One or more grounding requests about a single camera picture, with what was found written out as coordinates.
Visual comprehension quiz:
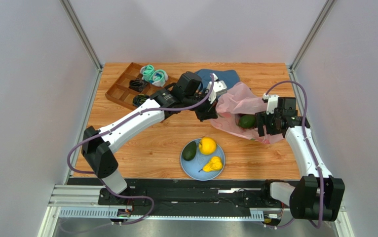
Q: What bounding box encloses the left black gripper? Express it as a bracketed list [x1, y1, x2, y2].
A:
[183, 89, 219, 123]

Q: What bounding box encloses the green fake lime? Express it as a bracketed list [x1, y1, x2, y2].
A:
[238, 114, 256, 129]

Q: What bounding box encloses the pink plastic bag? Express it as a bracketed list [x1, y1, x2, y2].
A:
[210, 82, 283, 144]

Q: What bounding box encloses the yellow fake lemon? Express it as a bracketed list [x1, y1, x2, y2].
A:
[198, 137, 217, 155]

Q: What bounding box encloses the blue cloth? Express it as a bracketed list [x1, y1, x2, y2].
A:
[195, 69, 240, 89]

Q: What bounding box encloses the green fake avocado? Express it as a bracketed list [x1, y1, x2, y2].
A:
[181, 141, 197, 161]

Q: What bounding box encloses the yellow fake pear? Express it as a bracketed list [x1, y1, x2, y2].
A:
[198, 156, 224, 172]

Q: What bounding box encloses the blue plate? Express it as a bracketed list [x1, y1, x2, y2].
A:
[180, 138, 226, 181]

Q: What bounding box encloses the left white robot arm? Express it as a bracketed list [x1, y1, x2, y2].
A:
[81, 72, 227, 198]

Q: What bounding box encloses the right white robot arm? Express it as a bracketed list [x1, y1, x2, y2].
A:
[255, 94, 345, 222]

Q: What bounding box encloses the teal grey rolled sock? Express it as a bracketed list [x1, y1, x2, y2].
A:
[150, 69, 169, 87]

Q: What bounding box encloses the teal white rolled sock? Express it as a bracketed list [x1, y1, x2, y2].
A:
[140, 64, 155, 83]

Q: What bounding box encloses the wooden compartment tray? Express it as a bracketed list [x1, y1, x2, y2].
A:
[105, 62, 161, 111]

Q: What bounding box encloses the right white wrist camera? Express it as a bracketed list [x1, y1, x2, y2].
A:
[263, 93, 279, 115]

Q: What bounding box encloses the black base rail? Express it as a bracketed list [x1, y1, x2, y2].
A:
[67, 178, 291, 218]

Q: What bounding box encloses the right aluminium corner post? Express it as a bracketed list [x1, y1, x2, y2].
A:
[289, 0, 337, 73]

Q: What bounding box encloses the aluminium corner post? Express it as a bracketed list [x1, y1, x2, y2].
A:
[289, 0, 337, 73]
[60, 0, 104, 70]

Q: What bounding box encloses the left aluminium corner post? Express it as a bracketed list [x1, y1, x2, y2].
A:
[60, 0, 104, 70]

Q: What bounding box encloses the aluminium frame rail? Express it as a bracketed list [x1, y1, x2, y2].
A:
[38, 178, 354, 237]

